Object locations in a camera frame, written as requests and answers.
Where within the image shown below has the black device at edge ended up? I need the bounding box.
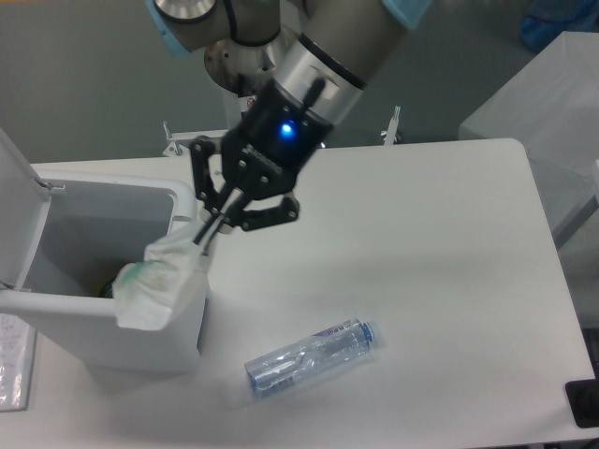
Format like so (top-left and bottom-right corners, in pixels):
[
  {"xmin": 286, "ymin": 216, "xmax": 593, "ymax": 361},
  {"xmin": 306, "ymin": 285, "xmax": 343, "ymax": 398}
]
[{"xmin": 565, "ymin": 379, "xmax": 598, "ymax": 428}]

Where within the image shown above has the white trash can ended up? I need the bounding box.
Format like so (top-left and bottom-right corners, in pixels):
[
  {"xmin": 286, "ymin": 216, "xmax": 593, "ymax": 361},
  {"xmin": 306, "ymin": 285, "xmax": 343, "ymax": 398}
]
[{"xmin": 1, "ymin": 170, "xmax": 209, "ymax": 372}]

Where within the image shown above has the white trash can lid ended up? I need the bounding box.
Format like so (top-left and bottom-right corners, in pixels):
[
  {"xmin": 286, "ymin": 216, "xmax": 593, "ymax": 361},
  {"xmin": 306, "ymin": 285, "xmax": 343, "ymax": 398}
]
[{"xmin": 1, "ymin": 132, "xmax": 51, "ymax": 290}]

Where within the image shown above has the white pedestal base frame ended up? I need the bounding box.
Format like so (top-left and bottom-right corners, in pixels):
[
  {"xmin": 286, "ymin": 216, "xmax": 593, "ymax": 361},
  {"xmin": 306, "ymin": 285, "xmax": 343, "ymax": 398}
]
[{"xmin": 162, "ymin": 105, "xmax": 402, "ymax": 157}]

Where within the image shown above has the white trash bag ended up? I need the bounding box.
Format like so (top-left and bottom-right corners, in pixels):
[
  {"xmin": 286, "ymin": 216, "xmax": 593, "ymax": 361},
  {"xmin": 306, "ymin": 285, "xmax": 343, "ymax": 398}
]
[{"xmin": 112, "ymin": 221, "xmax": 209, "ymax": 331}]

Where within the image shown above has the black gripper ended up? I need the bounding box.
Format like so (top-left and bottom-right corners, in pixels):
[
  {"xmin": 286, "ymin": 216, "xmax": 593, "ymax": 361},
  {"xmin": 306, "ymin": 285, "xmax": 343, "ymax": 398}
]
[{"xmin": 190, "ymin": 78, "xmax": 333, "ymax": 255}]

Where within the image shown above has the grey white side cabinet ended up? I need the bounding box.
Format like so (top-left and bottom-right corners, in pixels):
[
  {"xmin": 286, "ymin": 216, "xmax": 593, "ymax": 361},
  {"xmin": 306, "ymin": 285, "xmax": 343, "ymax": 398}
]
[{"xmin": 459, "ymin": 32, "xmax": 598, "ymax": 247}]

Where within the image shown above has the black cable on pedestal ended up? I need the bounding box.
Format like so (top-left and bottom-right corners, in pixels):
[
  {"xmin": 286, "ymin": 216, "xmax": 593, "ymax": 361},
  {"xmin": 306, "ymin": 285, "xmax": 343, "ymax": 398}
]
[{"xmin": 236, "ymin": 73, "xmax": 254, "ymax": 116}]

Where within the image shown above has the trash inside can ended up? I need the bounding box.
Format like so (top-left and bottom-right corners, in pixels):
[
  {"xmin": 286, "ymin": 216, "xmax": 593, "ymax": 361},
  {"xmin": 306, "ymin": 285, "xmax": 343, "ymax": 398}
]
[{"xmin": 97, "ymin": 277, "xmax": 116, "ymax": 298}]

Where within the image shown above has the blue plastic bag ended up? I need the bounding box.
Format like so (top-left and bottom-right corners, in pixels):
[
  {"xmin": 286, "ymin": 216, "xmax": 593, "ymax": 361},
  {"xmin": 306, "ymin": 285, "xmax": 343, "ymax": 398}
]
[{"xmin": 519, "ymin": 0, "xmax": 598, "ymax": 53}]

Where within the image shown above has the clear plastic water bottle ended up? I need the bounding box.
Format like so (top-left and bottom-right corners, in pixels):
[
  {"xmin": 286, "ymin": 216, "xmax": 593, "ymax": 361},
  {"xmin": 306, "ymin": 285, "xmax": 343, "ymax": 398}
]
[{"xmin": 244, "ymin": 318, "xmax": 382, "ymax": 399}]

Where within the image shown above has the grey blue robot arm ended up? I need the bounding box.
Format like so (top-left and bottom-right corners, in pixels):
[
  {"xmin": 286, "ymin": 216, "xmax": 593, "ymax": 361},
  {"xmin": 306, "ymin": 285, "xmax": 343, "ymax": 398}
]
[{"xmin": 190, "ymin": 1, "xmax": 430, "ymax": 248}]

